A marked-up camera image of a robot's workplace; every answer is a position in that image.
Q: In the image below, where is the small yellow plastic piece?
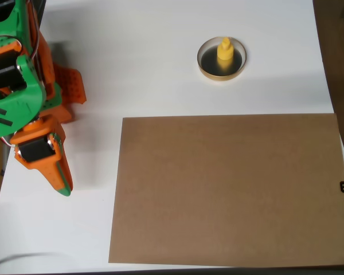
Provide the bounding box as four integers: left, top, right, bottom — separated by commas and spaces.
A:
217, 37, 234, 62

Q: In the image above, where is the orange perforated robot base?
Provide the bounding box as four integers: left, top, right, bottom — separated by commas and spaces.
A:
53, 65, 87, 105

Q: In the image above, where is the round dish with gold rim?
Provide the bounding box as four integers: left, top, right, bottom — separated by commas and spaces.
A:
197, 36, 247, 82

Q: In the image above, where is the brown cardboard sheet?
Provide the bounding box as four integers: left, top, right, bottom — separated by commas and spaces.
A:
108, 113, 344, 269

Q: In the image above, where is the red white servo cable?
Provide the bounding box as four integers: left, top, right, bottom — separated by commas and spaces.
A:
0, 124, 19, 148

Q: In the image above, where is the grey cable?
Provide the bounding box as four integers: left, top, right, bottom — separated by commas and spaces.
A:
0, 252, 58, 275

